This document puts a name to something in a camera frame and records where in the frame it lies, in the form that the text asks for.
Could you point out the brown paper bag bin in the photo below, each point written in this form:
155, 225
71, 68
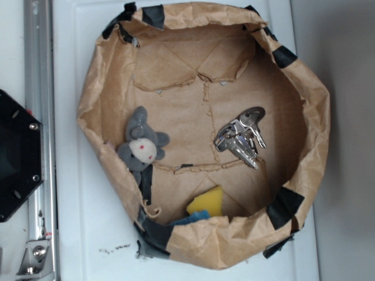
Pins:
195, 67

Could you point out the grey plush elephant toy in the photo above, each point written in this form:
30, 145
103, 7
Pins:
142, 144

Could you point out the black hexagonal mount plate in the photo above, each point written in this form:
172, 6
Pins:
21, 155

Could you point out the metal corner bracket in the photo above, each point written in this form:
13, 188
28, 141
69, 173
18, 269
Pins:
37, 261

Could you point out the yellow blue sponge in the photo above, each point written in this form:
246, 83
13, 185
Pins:
203, 207

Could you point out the aluminium extrusion rail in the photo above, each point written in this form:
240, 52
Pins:
42, 205

